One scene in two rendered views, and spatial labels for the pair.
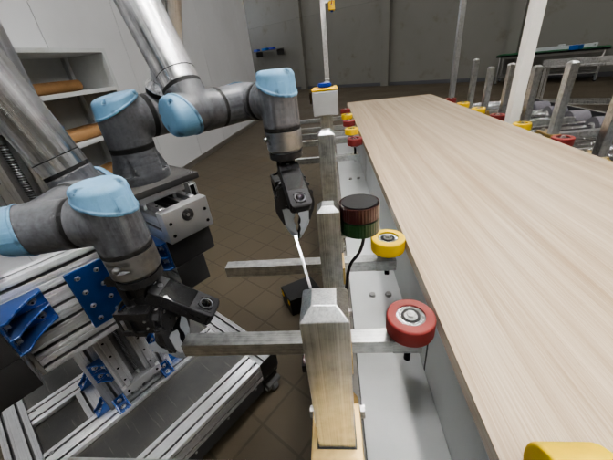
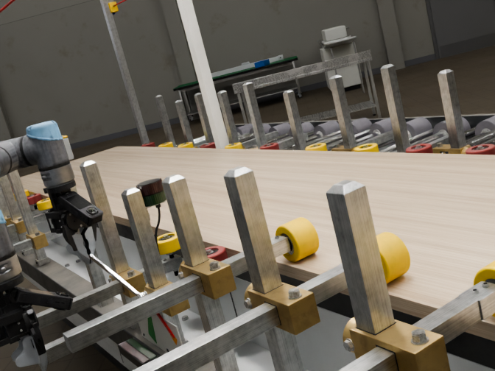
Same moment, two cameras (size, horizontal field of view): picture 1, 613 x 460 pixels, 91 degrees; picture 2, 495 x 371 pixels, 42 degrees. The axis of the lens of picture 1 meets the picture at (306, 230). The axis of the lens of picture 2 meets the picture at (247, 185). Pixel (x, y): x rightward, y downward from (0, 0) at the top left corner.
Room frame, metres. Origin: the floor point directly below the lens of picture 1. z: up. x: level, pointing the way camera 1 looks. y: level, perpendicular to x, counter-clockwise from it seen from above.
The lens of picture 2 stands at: (-0.87, 0.59, 1.36)
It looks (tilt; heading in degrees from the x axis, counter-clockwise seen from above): 13 degrees down; 324
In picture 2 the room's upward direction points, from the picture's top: 14 degrees counter-clockwise
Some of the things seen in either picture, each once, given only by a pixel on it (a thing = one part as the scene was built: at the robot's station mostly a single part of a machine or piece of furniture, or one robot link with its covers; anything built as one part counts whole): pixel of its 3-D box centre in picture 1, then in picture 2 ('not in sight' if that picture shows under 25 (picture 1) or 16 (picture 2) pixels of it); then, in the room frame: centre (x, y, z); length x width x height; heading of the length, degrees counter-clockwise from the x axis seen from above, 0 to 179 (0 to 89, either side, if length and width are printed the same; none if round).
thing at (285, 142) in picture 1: (283, 141); (57, 176); (0.64, 0.03, 1.15); 0.08 x 0.08 x 0.05
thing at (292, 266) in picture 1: (308, 266); (106, 292); (0.63, 0.00, 0.83); 0.43 x 0.03 x 0.04; 83
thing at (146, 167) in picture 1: (138, 162); not in sight; (0.88, 0.46, 1.09); 0.15 x 0.15 x 0.10
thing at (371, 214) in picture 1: (359, 208); (149, 187); (0.41, -0.08, 1.09); 0.06 x 0.06 x 0.02
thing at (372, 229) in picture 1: (359, 223); (152, 197); (0.41, -0.08, 1.07); 0.06 x 0.06 x 0.02
